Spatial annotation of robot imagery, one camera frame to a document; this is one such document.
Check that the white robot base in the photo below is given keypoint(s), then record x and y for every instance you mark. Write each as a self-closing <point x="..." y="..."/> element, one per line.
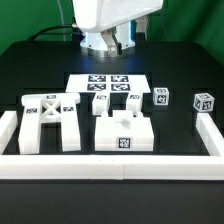
<point x="114" y="42"/>

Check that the small white tagged cube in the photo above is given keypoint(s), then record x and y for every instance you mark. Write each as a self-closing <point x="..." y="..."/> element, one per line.
<point x="160" y="96"/>

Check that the white front fence bar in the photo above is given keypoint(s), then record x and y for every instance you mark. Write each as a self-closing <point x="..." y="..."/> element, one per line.
<point x="118" y="167"/>

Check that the white marker sheet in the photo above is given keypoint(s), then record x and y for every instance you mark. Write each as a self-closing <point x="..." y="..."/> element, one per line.
<point x="83" y="83"/>

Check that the white right fence bar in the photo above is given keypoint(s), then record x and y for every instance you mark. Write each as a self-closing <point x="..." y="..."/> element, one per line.
<point x="210" y="135"/>

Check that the white fence bar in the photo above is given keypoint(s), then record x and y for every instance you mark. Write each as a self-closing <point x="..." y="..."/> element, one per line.
<point x="8" y="124"/>
<point x="210" y="135"/>
<point x="118" y="167"/>

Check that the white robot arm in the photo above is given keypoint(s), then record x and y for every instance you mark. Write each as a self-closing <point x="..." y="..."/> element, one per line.
<point x="95" y="16"/>

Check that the white left fence bar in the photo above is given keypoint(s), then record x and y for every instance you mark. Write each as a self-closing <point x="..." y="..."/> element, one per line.
<point x="8" y="124"/>

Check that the white chair back frame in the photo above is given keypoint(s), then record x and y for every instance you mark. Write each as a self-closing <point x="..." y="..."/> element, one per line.
<point x="48" y="108"/>

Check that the tilted white tagged cube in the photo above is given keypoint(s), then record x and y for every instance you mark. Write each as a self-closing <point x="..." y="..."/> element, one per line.
<point x="203" y="102"/>

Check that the white chair seat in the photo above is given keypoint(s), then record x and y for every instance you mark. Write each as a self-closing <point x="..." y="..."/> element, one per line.
<point x="123" y="132"/>

